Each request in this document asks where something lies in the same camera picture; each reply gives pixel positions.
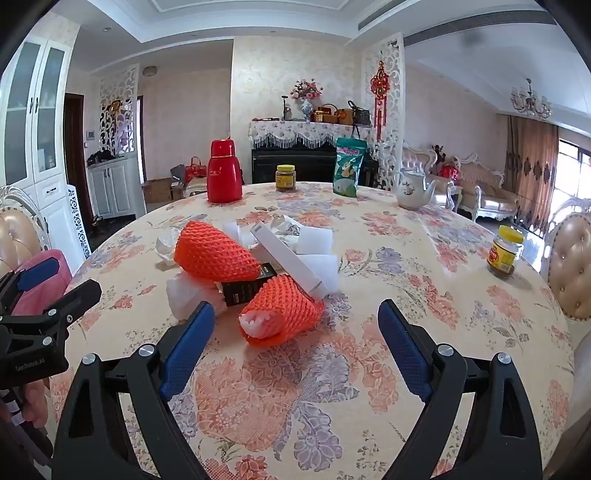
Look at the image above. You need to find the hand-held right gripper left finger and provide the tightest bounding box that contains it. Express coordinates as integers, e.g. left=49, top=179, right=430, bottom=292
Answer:
left=53, top=301, right=218, bottom=480

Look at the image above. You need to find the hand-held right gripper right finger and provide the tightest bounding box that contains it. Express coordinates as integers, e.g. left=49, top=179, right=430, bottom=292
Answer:
left=378, top=299, right=543, bottom=480

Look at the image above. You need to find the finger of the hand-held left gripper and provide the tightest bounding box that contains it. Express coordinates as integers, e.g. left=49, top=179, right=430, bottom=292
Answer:
left=0, top=256, right=62, bottom=315
left=0, top=278, right=102, bottom=344

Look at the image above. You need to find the white tissue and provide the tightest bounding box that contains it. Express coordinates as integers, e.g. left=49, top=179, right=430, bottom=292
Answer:
left=156, top=231, right=178, bottom=264
left=166, top=274, right=227, bottom=321

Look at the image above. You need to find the white plastic wrapper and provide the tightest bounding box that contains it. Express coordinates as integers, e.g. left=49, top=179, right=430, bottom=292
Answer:
left=270, top=213, right=303, bottom=238

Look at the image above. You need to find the person's left hand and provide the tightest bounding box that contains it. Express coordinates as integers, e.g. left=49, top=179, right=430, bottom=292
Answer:
left=21, top=376, right=51, bottom=430

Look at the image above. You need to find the beige tufted dining chair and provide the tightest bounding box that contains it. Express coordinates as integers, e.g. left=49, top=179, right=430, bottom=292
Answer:
left=0, top=185, right=51, bottom=278
left=545, top=198, right=591, bottom=324

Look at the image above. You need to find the white carved floor panel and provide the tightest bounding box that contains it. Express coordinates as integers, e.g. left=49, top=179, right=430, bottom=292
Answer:
left=68, top=185, right=93, bottom=259

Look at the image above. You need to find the floral tablecloth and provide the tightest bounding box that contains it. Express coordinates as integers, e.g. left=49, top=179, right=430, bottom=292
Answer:
left=48, top=181, right=575, bottom=480

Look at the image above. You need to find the black cardboard box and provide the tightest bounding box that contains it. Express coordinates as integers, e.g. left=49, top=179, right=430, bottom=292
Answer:
left=221, top=262, right=279, bottom=308

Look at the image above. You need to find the tall white glass-door cabinet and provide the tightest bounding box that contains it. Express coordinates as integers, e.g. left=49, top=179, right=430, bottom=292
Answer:
left=0, top=37, right=90, bottom=273

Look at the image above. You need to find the large orange foam net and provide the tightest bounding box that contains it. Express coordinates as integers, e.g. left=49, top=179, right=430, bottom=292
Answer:
left=174, top=220, right=262, bottom=282

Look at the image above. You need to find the small orange foam net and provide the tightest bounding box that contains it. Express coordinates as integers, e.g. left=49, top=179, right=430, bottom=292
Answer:
left=239, top=273, right=326, bottom=348

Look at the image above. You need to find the low white cabinet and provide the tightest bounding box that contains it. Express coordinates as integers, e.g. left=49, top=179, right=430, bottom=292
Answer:
left=88, top=154, right=139, bottom=220

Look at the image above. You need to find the dark wooden door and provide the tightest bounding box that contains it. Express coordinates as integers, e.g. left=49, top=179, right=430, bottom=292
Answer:
left=64, top=92, right=93, bottom=222

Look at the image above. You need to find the flat white foam sheet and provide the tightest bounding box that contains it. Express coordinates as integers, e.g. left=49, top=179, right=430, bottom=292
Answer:
left=222, top=220, right=257, bottom=247

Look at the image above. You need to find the long white cardboard box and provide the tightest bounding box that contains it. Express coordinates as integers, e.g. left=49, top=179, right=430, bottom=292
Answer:
left=250, top=223, right=329, bottom=298

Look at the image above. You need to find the yellow lid glass jar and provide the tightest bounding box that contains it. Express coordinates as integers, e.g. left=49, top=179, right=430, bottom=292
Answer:
left=276, top=164, right=297, bottom=193
left=487, top=225, right=525, bottom=279

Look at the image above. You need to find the white floral teapot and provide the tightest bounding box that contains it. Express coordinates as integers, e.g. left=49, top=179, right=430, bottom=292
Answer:
left=393, top=169, right=441, bottom=210

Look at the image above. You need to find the white carved sofa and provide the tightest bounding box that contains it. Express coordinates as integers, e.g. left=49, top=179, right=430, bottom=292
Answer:
left=455, top=152, right=518, bottom=221

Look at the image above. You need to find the red thermos flask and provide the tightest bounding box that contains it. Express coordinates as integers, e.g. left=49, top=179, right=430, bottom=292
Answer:
left=206, top=136, right=244, bottom=204

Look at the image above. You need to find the green snack bag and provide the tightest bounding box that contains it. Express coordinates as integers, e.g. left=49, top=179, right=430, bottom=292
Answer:
left=333, top=137, right=369, bottom=198

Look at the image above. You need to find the white carved armchair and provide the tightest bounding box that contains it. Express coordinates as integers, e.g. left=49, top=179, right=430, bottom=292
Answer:
left=402, top=143, right=437, bottom=185

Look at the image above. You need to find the black piano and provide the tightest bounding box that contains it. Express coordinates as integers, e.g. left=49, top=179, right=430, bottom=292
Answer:
left=252, top=138, right=379, bottom=185

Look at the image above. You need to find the brown patterned curtain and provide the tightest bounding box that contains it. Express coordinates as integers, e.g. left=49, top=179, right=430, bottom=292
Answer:
left=503, top=115, right=559, bottom=227

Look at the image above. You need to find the black handbag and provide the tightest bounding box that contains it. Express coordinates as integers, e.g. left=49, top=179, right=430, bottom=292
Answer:
left=348, top=100, right=372, bottom=126

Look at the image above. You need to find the floral lace piano cover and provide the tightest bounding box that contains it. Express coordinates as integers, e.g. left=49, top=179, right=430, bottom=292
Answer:
left=248, top=120, right=375, bottom=151

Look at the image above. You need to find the red Chinese knot ornament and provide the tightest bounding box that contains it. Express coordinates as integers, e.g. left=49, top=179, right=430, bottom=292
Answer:
left=370, top=60, right=389, bottom=141

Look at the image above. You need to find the vase with pink flowers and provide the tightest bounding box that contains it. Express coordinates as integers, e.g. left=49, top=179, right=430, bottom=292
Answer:
left=291, top=78, right=323, bottom=121

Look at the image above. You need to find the chandelier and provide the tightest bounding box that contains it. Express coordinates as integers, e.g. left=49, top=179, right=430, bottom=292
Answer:
left=510, top=78, right=552, bottom=120

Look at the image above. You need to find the white lattice wall screen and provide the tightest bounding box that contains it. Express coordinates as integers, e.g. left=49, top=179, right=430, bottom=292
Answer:
left=99, top=65, right=140, bottom=155
left=360, top=39, right=406, bottom=190

